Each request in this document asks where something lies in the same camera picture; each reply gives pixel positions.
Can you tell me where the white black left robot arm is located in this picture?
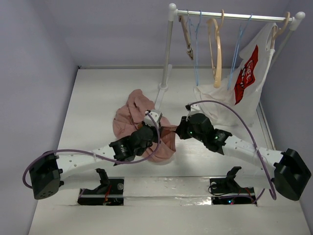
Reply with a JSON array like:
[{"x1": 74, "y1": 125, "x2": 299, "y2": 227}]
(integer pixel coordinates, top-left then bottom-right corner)
[{"x1": 22, "y1": 124, "x2": 162, "y2": 200}]

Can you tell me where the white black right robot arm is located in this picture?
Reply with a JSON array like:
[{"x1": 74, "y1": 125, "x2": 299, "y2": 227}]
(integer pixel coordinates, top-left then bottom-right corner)
[{"x1": 175, "y1": 113, "x2": 312, "y2": 201}]

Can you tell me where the beige plastic hanger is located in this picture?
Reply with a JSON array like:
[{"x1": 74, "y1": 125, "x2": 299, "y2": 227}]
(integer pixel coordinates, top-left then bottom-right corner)
[{"x1": 206, "y1": 9, "x2": 224, "y2": 88}]

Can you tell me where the beige hanger under white shirt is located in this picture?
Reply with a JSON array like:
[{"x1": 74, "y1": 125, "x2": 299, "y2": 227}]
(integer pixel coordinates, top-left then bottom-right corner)
[{"x1": 267, "y1": 11, "x2": 291, "y2": 49}]

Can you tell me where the white clothes rack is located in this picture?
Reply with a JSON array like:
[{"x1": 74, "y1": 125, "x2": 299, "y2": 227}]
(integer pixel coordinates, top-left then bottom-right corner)
[{"x1": 155, "y1": 3, "x2": 306, "y2": 109}]

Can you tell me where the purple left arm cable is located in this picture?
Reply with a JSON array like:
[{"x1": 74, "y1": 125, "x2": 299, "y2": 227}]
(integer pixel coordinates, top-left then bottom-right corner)
[{"x1": 22, "y1": 111, "x2": 161, "y2": 189}]

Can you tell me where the blue wire hanger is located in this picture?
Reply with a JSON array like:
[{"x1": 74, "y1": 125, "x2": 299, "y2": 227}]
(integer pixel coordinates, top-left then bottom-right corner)
[
  {"x1": 227, "y1": 14, "x2": 252, "y2": 90},
  {"x1": 187, "y1": 10, "x2": 202, "y2": 86}
]

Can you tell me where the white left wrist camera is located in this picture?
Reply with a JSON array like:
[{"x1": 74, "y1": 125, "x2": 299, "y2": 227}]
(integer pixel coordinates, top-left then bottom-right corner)
[{"x1": 143, "y1": 109, "x2": 162, "y2": 128}]

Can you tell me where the beige clip hanger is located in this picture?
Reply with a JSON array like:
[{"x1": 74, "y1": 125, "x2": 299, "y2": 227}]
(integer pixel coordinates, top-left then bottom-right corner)
[{"x1": 179, "y1": 16, "x2": 194, "y2": 61}]

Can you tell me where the white t shirt red print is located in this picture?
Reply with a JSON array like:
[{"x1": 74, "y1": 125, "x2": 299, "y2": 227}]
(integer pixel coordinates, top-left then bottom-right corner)
[{"x1": 194, "y1": 23, "x2": 277, "y2": 126}]

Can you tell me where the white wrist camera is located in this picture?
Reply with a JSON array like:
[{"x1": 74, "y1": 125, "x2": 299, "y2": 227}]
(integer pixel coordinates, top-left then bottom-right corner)
[
  {"x1": 185, "y1": 103, "x2": 201, "y2": 116},
  {"x1": 143, "y1": 109, "x2": 162, "y2": 128}
]

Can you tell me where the pink t shirt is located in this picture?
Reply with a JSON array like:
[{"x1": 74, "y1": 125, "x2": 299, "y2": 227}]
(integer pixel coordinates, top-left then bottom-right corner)
[{"x1": 112, "y1": 89, "x2": 178, "y2": 163}]

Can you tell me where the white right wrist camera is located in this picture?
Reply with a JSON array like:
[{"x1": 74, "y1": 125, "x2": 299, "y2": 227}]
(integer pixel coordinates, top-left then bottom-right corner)
[{"x1": 185, "y1": 103, "x2": 201, "y2": 116}]

